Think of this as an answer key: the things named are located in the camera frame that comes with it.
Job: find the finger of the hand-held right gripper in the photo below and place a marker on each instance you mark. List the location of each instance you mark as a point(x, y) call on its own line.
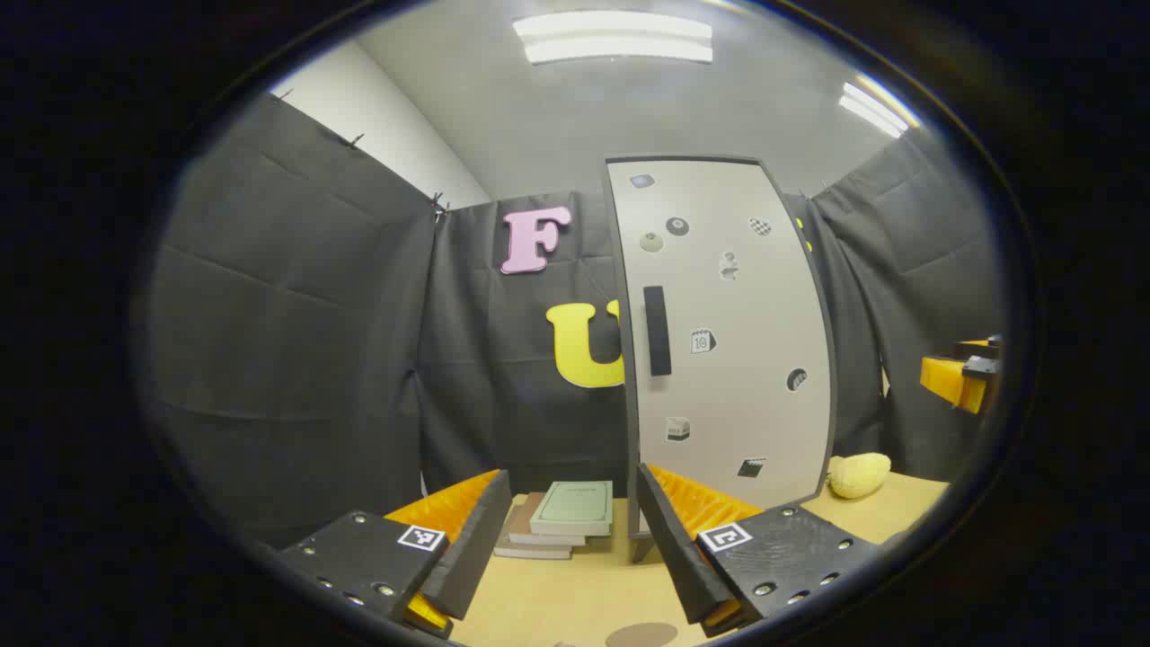
point(948, 377)

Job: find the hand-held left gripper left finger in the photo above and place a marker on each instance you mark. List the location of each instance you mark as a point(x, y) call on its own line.
point(476, 548)

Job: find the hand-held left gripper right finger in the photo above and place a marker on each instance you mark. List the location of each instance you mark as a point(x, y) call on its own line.
point(674, 548)

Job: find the grey cabinet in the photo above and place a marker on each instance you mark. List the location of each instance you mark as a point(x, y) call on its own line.
point(632, 467)

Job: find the round brown coaster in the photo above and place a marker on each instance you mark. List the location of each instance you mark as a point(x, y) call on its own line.
point(642, 635)

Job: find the brown book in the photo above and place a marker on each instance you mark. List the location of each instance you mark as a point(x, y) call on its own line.
point(523, 526)

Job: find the grey book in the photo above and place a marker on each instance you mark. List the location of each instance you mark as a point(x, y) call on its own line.
point(530, 551)

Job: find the green book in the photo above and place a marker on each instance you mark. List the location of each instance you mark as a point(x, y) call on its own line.
point(573, 505)

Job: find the yellow plush fruit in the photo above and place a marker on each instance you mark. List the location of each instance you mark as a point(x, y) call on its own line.
point(858, 474)

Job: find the ceiling light panel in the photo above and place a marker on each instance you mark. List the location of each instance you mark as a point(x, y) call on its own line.
point(615, 36)
point(876, 106)

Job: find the black backdrop cloth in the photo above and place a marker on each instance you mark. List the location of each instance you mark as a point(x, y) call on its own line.
point(296, 314)

